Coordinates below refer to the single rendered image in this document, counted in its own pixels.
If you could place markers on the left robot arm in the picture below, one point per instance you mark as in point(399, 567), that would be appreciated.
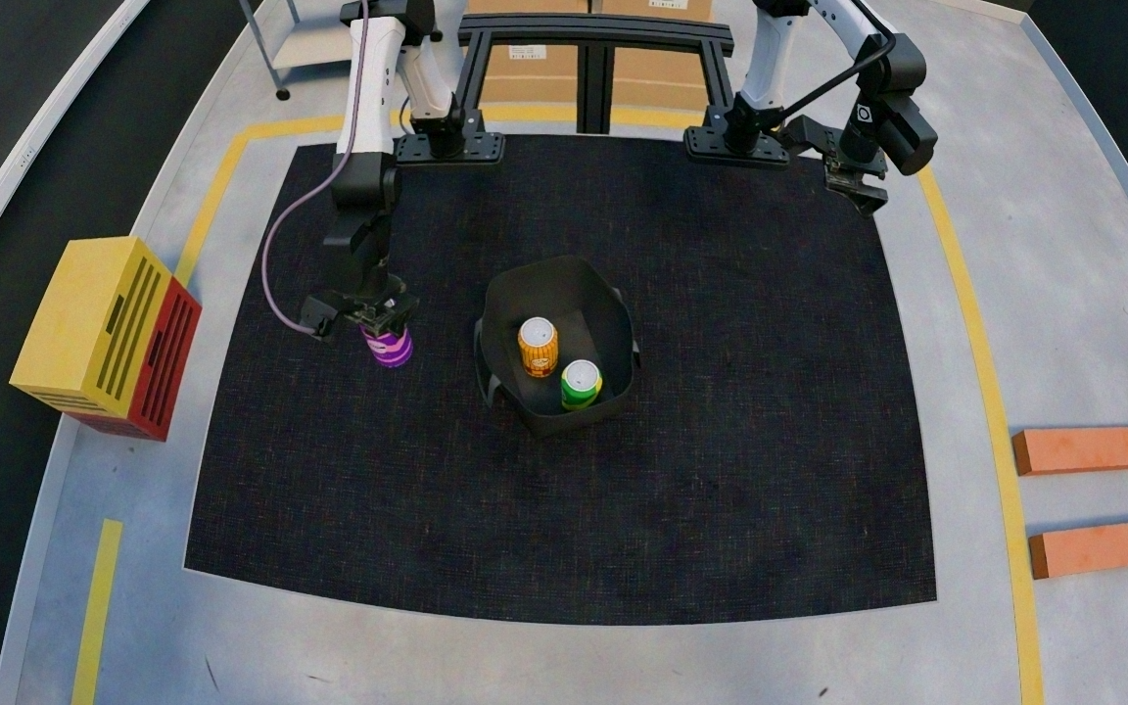
point(905, 136)

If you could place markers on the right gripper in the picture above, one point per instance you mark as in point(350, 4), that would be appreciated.
point(377, 288)

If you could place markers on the purple drink can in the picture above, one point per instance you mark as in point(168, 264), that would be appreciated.
point(388, 350)

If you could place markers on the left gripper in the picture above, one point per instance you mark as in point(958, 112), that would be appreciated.
point(855, 150)

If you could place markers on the green and yellow drink can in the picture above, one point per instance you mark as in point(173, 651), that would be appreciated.
point(581, 386)

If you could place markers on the orange striped drink can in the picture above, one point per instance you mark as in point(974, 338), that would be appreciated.
point(538, 347)

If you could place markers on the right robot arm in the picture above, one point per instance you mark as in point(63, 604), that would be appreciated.
point(370, 176)

